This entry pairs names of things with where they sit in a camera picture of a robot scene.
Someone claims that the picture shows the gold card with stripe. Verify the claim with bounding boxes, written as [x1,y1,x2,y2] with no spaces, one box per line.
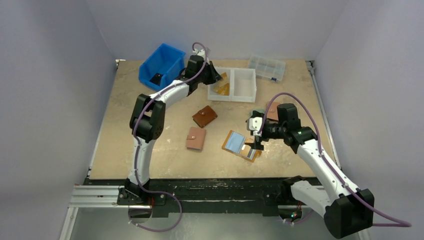
[240,144,262,162]

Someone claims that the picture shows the gold VIP card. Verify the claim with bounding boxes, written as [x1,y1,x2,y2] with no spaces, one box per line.
[213,82,230,96]

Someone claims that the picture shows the orange card holder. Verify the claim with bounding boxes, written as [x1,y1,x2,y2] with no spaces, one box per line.
[221,130,262,163]

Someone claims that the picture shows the black card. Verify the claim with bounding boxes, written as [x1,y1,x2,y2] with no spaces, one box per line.
[149,73,163,86]

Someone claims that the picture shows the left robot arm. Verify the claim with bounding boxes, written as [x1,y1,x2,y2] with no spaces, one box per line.
[124,55,222,205]

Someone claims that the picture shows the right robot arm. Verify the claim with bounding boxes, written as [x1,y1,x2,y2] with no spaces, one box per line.
[246,103,375,239]

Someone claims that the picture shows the salmon card holder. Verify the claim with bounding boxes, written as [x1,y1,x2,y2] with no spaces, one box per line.
[266,101,281,122]

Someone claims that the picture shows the brown leather card holder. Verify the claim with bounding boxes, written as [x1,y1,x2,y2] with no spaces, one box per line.
[192,105,218,128]

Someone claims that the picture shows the pink card holder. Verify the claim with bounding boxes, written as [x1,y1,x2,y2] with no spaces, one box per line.
[185,127,207,151]

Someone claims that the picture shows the white two-compartment tray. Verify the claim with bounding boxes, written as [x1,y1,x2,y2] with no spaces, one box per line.
[207,67,257,103]

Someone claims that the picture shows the blue plastic bin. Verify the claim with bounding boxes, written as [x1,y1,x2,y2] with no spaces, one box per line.
[138,43,186,92]

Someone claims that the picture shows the clear plastic organizer box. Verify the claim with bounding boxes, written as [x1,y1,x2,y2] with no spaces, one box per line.
[247,54,286,82]

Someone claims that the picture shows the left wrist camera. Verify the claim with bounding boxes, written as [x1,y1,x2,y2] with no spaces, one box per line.
[193,47,210,62]

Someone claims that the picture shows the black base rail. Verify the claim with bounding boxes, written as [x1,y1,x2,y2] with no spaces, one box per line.
[116,175,314,220]

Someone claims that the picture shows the blue handled pliers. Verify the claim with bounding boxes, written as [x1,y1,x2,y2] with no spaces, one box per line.
[137,101,166,131]

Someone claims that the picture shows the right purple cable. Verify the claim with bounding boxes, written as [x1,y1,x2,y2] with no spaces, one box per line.
[256,92,413,229]

